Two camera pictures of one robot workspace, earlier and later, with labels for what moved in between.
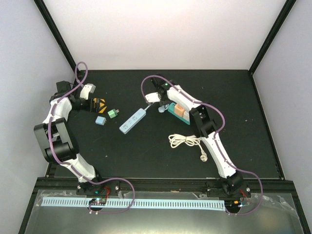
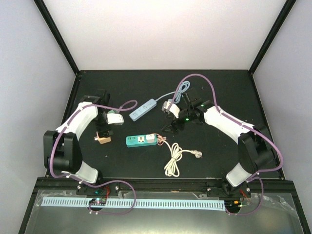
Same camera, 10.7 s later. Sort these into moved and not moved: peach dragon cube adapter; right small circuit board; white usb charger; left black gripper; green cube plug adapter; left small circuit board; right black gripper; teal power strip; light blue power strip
Moved: peach dragon cube adapter; left black gripper; teal power strip; white usb charger; right black gripper; light blue power strip
Not moved: left small circuit board; right small circuit board; green cube plug adapter
